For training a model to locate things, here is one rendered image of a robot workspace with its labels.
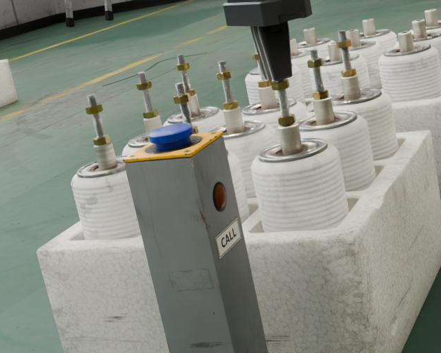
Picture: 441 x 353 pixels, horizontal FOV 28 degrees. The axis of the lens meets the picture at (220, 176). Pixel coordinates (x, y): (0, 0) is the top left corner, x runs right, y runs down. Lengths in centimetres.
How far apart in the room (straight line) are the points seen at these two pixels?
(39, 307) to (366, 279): 64
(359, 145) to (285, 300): 21
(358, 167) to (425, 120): 38
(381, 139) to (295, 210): 25
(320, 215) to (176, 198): 20
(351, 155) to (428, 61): 43
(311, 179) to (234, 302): 17
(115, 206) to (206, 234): 26
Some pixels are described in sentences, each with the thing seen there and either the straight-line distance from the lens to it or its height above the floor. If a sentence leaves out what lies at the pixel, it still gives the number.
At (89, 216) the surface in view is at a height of 21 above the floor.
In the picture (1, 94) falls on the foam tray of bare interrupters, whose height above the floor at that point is 5.
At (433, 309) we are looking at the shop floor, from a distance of 112.
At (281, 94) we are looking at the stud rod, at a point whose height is 32.
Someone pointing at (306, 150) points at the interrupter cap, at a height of 25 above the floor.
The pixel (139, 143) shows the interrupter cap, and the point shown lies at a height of 25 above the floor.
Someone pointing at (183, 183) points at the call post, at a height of 29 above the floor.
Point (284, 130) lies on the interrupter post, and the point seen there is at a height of 28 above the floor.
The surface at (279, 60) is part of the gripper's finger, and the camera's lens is 91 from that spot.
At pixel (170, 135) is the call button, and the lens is 78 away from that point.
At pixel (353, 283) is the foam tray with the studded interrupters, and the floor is 13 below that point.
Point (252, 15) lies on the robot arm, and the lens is 89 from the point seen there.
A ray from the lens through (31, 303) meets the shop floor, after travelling 142.
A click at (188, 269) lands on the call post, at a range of 80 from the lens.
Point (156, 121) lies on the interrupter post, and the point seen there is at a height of 28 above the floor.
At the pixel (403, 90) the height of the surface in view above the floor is 20.
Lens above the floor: 48
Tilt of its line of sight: 15 degrees down
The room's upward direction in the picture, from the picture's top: 12 degrees counter-clockwise
